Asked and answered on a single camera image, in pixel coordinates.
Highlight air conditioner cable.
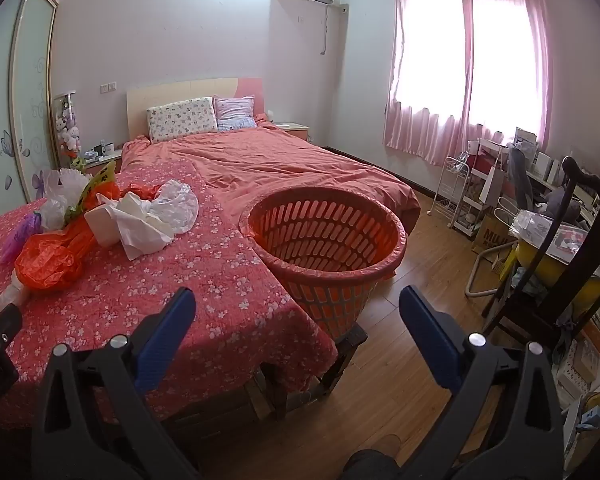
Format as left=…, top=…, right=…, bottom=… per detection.
left=321, top=4, right=332, bottom=57

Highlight grey plush toy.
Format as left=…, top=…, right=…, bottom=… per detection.
left=546, top=187, right=584, bottom=227

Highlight purple plastic bag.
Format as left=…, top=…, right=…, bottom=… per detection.
left=0, top=211, right=44, bottom=266

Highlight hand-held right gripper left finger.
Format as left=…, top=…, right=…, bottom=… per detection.
left=30, top=287, right=201, bottom=480

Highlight salmon bed duvet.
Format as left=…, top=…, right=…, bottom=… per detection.
left=120, top=119, right=422, bottom=223

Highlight yellow green packet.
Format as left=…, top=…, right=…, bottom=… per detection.
left=64, top=160, right=117, bottom=222

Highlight beige pink headboard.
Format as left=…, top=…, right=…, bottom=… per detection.
left=126, top=77, right=267, bottom=142

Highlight orange plastic laundry basket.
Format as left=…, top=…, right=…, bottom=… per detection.
left=238, top=185, right=408, bottom=343

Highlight red floral blanket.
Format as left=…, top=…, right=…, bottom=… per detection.
left=0, top=157, right=339, bottom=431

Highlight white tube frame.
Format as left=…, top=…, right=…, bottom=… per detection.
left=464, top=209, right=520, bottom=299

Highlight white paper bag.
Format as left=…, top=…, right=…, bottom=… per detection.
left=478, top=167, right=507, bottom=207

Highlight white crumpled plastic bag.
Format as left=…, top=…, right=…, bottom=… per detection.
left=100, top=194, right=181, bottom=261

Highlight dark wooden stool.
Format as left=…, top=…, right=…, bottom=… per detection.
left=257, top=321, right=370, bottom=418

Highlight striped pink pillow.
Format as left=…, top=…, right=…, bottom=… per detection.
left=213, top=94, right=257, bottom=132

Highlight clear plastic bag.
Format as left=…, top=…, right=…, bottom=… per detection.
left=149, top=180, right=201, bottom=237

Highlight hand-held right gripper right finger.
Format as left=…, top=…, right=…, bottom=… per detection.
left=399, top=285, right=567, bottom=480

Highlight hanging plush toys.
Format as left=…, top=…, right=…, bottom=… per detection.
left=54, top=91, right=84, bottom=162

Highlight white wire rolling cart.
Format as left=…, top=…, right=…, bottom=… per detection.
left=431, top=156, right=474, bottom=227

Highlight brown paper bag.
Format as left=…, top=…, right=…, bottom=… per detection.
left=471, top=214, right=512, bottom=262

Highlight pink nightstand with clutter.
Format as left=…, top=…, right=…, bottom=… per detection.
left=81, top=150, right=124, bottom=177

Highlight wardrobe with flower decals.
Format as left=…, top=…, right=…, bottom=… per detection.
left=0, top=0, right=62, bottom=226

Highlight long orange plastic bag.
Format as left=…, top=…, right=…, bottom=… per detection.
left=12, top=214, right=113, bottom=292

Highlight floral white pillow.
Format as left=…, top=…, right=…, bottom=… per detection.
left=146, top=97, right=219, bottom=142

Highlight pink curtain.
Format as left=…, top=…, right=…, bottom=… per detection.
left=384, top=0, right=470, bottom=153
left=461, top=0, right=554, bottom=167

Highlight person's leg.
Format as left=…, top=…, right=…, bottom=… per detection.
left=341, top=434, right=407, bottom=480

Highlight yellow plastic tub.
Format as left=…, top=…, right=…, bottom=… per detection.
left=514, top=232, right=600, bottom=312

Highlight pile of boxes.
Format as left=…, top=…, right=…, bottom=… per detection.
left=554, top=327, right=600, bottom=463

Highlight white shelf cart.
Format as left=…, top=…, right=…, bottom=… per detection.
left=452, top=139, right=512, bottom=237

